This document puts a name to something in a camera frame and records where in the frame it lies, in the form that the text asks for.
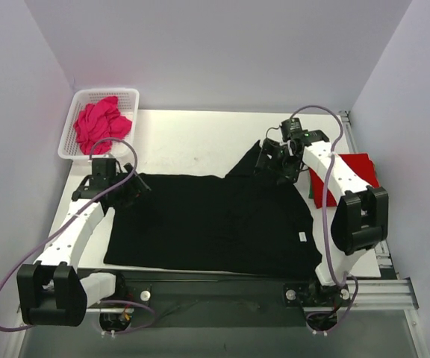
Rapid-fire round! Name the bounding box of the black t shirt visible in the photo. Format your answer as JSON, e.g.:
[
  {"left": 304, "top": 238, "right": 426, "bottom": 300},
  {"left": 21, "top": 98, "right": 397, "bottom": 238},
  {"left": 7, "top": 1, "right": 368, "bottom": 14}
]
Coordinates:
[{"left": 103, "top": 144, "right": 322, "bottom": 280}]

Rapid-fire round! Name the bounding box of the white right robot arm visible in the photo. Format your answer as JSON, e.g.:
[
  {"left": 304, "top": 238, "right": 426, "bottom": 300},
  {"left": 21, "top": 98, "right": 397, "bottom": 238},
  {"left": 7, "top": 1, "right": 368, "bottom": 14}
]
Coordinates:
[{"left": 255, "top": 117, "right": 389, "bottom": 304}]

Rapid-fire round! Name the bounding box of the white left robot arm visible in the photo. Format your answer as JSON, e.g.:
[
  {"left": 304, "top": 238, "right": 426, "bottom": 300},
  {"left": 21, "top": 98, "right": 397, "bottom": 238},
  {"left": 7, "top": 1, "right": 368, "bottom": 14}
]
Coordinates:
[{"left": 16, "top": 158, "right": 150, "bottom": 327}]

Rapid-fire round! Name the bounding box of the pink t shirt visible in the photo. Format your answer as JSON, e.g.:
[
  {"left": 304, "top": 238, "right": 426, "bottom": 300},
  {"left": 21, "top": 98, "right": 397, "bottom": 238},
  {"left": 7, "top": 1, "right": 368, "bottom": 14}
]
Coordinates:
[{"left": 73, "top": 95, "right": 132, "bottom": 155}]

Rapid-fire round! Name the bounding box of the white plastic basket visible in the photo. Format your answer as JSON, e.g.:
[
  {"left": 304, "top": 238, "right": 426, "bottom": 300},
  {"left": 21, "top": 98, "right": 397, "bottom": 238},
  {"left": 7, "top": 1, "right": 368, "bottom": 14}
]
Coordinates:
[{"left": 57, "top": 88, "right": 140, "bottom": 160}]

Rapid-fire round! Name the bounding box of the red folded t shirt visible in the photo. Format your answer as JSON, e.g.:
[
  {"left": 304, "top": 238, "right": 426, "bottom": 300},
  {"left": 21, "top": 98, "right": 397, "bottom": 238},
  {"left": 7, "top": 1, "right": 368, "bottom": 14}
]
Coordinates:
[{"left": 308, "top": 153, "right": 380, "bottom": 209}]

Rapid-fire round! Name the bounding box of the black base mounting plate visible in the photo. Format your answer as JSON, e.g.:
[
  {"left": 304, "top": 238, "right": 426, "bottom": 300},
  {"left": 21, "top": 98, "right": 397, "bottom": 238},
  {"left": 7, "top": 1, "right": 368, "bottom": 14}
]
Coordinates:
[{"left": 87, "top": 270, "right": 356, "bottom": 334}]

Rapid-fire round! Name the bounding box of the aluminium frame rail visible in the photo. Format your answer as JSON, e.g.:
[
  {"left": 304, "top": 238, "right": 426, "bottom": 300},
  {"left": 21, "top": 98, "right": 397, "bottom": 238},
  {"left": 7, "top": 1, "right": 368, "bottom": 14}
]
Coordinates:
[{"left": 17, "top": 277, "right": 420, "bottom": 314}]

